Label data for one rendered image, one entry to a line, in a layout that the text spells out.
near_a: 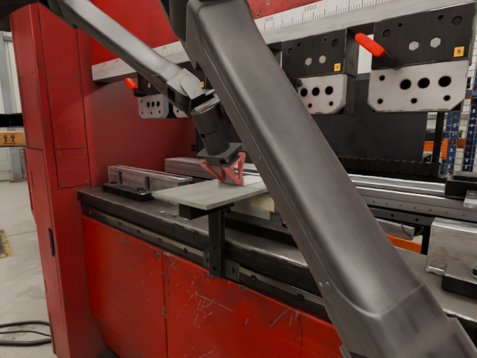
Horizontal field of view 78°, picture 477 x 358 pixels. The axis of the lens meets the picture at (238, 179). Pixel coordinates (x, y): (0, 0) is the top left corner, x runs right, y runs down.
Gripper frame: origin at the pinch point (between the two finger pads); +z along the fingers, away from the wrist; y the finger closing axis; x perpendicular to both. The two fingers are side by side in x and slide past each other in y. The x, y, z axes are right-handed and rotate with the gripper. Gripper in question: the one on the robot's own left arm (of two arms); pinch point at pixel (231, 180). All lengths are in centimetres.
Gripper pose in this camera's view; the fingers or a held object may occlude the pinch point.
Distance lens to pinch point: 74.4
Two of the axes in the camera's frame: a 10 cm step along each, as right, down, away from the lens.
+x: -5.8, 5.8, -5.7
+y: -7.5, -1.2, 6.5
